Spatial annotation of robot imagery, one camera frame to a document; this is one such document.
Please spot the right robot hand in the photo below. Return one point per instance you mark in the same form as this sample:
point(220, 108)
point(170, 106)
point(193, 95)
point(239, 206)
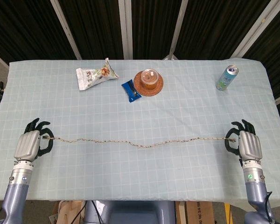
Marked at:
point(249, 145)

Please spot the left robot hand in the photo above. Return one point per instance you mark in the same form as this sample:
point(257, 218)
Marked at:
point(26, 145)

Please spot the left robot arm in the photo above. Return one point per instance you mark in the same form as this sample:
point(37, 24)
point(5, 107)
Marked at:
point(16, 191)

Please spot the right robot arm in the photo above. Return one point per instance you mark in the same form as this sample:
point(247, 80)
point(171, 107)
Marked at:
point(255, 193)

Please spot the light blue drink can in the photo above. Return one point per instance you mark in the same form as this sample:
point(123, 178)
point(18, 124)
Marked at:
point(225, 80)

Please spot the brown paper bag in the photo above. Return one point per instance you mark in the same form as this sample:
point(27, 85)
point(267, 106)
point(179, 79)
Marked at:
point(67, 212)

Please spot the brown cardboard box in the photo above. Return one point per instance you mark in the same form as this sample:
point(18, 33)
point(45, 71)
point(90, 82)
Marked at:
point(198, 213)

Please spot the white snack bag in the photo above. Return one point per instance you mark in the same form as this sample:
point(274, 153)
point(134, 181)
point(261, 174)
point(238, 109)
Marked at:
point(91, 78)

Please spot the black curtain panel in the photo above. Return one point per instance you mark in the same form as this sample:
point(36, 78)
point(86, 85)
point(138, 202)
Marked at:
point(151, 25)
point(275, 46)
point(214, 25)
point(95, 25)
point(25, 25)

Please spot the round woven coaster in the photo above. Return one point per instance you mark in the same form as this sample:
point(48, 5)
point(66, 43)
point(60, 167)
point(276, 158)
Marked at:
point(151, 92)

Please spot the light blue checked tablecloth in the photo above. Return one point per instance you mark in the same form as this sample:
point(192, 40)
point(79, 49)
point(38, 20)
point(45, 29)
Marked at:
point(140, 112)

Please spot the blue snack packet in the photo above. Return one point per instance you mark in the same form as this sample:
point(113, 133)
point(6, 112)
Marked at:
point(130, 94)

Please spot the clear jar with orange contents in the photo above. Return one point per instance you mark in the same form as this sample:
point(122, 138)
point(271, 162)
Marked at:
point(149, 78)

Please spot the grey-blue robot torso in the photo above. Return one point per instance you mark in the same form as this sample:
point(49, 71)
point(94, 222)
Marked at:
point(130, 213)

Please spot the white partition post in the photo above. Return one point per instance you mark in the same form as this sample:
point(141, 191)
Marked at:
point(176, 30)
point(256, 29)
point(126, 28)
point(66, 29)

